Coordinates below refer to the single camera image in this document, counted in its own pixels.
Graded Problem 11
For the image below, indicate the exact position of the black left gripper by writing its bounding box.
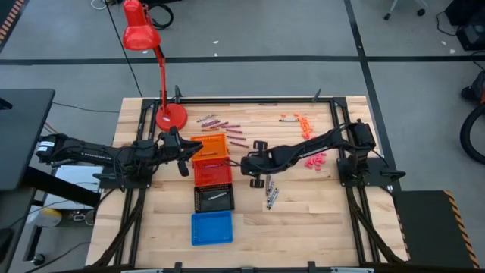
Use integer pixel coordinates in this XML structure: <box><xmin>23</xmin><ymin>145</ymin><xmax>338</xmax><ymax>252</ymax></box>
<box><xmin>161</xmin><ymin>127</ymin><xmax>205</xmax><ymax>177</ymax></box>

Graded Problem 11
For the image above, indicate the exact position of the orange plastic basket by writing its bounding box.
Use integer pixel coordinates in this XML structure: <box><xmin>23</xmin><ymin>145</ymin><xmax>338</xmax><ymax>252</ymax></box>
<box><xmin>190</xmin><ymin>133</ymin><xmax>228</xmax><ymax>160</ymax></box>

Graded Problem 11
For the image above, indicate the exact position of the red plastic basket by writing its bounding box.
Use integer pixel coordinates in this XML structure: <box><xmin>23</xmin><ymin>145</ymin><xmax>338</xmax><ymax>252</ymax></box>
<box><xmin>193</xmin><ymin>156</ymin><xmax>233</xmax><ymax>187</ymax></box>

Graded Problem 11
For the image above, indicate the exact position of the black plastic basket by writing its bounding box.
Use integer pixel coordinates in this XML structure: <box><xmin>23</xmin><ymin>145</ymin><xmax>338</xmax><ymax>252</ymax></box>
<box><xmin>193</xmin><ymin>184</ymin><xmax>236</xmax><ymax>214</ymax></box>

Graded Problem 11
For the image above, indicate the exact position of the blue plastic basket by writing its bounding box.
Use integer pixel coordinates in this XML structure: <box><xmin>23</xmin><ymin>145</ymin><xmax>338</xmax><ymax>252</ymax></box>
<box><xmin>190</xmin><ymin>210</ymin><xmax>234</xmax><ymax>246</ymax></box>

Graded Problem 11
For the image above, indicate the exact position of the white box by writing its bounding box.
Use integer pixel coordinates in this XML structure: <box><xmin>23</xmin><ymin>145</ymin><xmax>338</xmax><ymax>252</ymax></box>
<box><xmin>54</xmin><ymin>165</ymin><xmax>105</xmax><ymax>211</ymax></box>

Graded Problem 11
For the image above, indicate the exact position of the red desk lamp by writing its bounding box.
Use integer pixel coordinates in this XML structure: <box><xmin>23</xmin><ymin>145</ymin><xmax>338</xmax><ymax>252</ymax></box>
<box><xmin>121</xmin><ymin>0</ymin><xmax>189</xmax><ymax>133</ymax></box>

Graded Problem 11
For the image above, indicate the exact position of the black diagonal beam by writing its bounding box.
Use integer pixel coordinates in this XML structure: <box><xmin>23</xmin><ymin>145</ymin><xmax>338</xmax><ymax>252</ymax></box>
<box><xmin>22</xmin><ymin>166</ymin><xmax>102</xmax><ymax>209</ymax></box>

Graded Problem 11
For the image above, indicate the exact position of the yellow white container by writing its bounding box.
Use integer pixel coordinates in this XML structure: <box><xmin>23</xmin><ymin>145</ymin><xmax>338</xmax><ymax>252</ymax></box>
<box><xmin>27</xmin><ymin>207</ymin><xmax>64</xmax><ymax>228</ymax></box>

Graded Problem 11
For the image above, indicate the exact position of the black side desk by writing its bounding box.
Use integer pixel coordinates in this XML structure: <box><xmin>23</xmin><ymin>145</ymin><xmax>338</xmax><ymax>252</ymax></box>
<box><xmin>0</xmin><ymin>89</ymin><xmax>56</xmax><ymax>191</ymax></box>

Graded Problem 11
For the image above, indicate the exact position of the black hazard-striped platform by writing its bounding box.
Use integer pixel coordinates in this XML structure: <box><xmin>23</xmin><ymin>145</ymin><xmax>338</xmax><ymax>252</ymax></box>
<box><xmin>392</xmin><ymin>189</ymin><xmax>481</xmax><ymax>271</ymax></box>

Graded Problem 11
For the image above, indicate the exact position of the office chair base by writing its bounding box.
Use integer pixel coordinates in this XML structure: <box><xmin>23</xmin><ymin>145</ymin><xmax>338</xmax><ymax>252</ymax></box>
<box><xmin>383</xmin><ymin>0</ymin><xmax>428</xmax><ymax>22</ymax></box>

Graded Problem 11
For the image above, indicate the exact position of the orange black vacuum cleaner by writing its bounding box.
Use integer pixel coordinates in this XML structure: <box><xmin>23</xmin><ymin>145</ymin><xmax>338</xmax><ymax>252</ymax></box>
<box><xmin>460</xmin><ymin>70</ymin><xmax>485</xmax><ymax>105</ymax></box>

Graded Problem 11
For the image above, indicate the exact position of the black box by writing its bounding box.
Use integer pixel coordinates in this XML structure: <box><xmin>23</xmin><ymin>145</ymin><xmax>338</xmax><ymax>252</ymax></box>
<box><xmin>455</xmin><ymin>20</ymin><xmax>485</xmax><ymax>52</ymax></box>

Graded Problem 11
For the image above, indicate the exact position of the black case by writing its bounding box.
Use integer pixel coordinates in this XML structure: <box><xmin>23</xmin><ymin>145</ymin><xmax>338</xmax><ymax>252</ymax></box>
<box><xmin>443</xmin><ymin>0</ymin><xmax>485</xmax><ymax>27</ymax></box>

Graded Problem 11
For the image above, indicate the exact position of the black aluminium table frame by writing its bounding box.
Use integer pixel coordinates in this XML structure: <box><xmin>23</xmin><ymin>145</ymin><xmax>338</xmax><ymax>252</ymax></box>
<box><xmin>89</xmin><ymin>96</ymin><xmax>408</xmax><ymax>273</ymax></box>

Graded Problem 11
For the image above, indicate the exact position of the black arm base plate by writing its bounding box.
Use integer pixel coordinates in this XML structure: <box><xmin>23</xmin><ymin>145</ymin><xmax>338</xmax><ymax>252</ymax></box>
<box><xmin>336</xmin><ymin>155</ymin><xmax>407</xmax><ymax>188</ymax></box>
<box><xmin>92</xmin><ymin>158</ymin><xmax>153</xmax><ymax>190</ymax></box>

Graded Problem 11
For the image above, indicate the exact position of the black floor cable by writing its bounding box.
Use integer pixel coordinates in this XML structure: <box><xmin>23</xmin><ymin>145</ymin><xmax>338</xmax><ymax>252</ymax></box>
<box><xmin>52</xmin><ymin>100</ymin><xmax>121</xmax><ymax>114</ymax></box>

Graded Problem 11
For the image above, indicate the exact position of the black lamp cable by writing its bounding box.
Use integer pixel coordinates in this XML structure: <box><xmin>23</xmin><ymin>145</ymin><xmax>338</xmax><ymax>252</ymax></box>
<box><xmin>104</xmin><ymin>0</ymin><xmax>144</xmax><ymax>99</ymax></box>

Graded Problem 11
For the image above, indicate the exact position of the coiled black cable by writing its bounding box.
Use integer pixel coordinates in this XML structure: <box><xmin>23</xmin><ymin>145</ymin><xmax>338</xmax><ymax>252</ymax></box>
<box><xmin>148</xmin><ymin>2</ymin><xmax>176</xmax><ymax>30</ymax></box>

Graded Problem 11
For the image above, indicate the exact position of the black vacuum hose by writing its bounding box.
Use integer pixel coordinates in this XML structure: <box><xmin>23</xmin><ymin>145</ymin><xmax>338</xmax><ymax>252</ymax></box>
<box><xmin>458</xmin><ymin>104</ymin><xmax>485</xmax><ymax>166</ymax></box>

